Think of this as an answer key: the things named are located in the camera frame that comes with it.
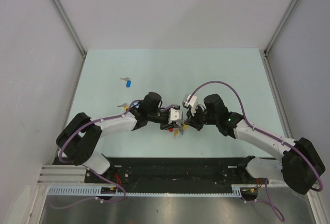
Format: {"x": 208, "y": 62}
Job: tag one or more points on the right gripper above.
{"x": 192, "y": 121}

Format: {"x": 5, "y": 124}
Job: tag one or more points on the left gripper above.
{"x": 166, "y": 125}

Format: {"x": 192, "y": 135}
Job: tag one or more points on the red handled keyring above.
{"x": 175, "y": 129}

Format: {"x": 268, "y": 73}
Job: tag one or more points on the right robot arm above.
{"x": 294, "y": 162}

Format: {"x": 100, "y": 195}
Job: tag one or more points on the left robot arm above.
{"x": 78, "y": 140}

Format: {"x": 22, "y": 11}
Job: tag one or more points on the solid blue tag key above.
{"x": 128, "y": 81}

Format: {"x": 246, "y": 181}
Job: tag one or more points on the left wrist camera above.
{"x": 175, "y": 115}

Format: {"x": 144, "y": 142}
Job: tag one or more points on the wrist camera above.
{"x": 175, "y": 115}
{"x": 190, "y": 102}

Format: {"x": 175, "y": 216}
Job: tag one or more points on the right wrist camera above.
{"x": 190, "y": 102}

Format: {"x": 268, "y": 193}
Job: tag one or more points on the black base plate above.
{"x": 178, "y": 175}

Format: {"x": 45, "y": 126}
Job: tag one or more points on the white cable duct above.
{"x": 111, "y": 191}

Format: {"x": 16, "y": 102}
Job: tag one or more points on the right aluminium frame post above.
{"x": 281, "y": 25}

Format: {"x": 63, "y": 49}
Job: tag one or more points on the aluminium frame post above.
{"x": 69, "y": 27}
{"x": 281, "y": 25}

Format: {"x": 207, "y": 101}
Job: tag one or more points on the left aluminium frame post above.
{"x": 69, "y": 27}

